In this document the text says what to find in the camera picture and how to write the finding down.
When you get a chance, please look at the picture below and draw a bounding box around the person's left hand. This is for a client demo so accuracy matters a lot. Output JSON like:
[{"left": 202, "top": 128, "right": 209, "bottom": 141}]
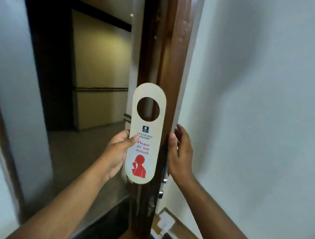
[{"left": 101, "top": 130, "right": 140, "bottom": 182}]

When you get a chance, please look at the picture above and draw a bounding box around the person's right hand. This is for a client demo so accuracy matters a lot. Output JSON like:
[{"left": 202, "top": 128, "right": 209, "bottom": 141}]
[{"left": 167, "top": 124, "right": 194, "bottom": 185}]

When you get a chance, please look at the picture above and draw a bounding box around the white door hanger sign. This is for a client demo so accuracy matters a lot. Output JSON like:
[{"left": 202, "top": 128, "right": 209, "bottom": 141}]
[{"left": 125, "top": 83, "right": 167, "bottom": 185}]

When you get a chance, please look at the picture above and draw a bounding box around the brown wooden door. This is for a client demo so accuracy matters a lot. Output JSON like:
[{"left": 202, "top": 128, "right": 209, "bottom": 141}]
[{"left": 127, "top": 0, "right": 205, "bottom": 239}]

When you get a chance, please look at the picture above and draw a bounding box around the person's left forearm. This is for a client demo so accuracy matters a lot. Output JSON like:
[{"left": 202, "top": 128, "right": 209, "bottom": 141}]
[{"left": 6, "top": 154, "right": 116, "bottom": 239}]

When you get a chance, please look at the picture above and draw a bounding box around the person's right forearm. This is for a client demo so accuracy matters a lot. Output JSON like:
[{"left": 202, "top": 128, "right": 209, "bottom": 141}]
[{"left": 172, "top": 171, "right": 248, "bottom": 239}]

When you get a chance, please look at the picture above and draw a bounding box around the metal door lock latch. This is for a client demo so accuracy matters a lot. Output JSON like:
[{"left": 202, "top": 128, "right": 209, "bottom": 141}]
[{"left": 161, "top": 166, "right": 171, "bottom": 184}]

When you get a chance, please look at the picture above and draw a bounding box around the corridor wall handrail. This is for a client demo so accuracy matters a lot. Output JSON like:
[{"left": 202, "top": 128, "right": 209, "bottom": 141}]
[{"left": 73, "top": 86, "right": 129, "bottom": 93}]

